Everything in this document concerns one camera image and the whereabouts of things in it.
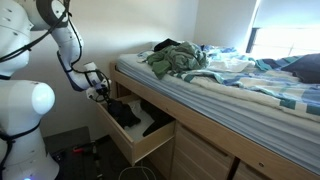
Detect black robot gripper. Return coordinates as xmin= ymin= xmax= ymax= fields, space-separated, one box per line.
xmin=94 ymin=79 xmax=111 ymax=103

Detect black t-shirt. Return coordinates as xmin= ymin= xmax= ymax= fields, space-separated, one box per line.
xmin=107 ymin=99 xmax=141 ymax=128

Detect light wood drawer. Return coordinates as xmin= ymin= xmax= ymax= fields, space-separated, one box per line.
xmin=97 ymin=95 xmax=175 ymax=165

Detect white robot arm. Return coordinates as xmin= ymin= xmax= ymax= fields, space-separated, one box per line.
xmin=0 ymin=0 xmax=110 ymax=180

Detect white clothes in drawer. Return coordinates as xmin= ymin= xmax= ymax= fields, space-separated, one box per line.
xmin=124 ymin=100 xmax=154 ymax=141

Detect black clothes in drawer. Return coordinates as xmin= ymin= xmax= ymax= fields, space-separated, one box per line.
xmin=140 ymin=100 xmax=174 ymax=136

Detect green crumpled garment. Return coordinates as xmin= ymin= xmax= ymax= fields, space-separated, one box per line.
xmin=146 ymin=41 xmax=209 ymax=79

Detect blue striped blanket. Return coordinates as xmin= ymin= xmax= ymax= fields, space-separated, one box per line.
xmin=136 ymin=44 xmax=320 ymax=123

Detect blue sheeted mattress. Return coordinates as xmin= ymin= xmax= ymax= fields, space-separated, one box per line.
xmin=112 ymin=54 xmax=320 ymax=179

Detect dark maroon garment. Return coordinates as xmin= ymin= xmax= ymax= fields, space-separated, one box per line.
xmin=283 ymin=53 xmax=320 ymax=84

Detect red handled clamp left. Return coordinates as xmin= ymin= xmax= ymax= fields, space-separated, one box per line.
xmin=72 ymin=143 xmax=98 ymax=155

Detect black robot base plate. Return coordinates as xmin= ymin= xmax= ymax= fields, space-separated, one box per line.
xmin=43 ymin=125 xmax=111 ymax=180

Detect white cable on floor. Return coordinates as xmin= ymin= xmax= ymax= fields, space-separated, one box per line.
xmin=118 ymin=165 xmax=154 ymax=180

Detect light wood bed frame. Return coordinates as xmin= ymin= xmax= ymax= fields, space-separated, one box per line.
xmin=110 ymin=62 xmax=320 ymax=180

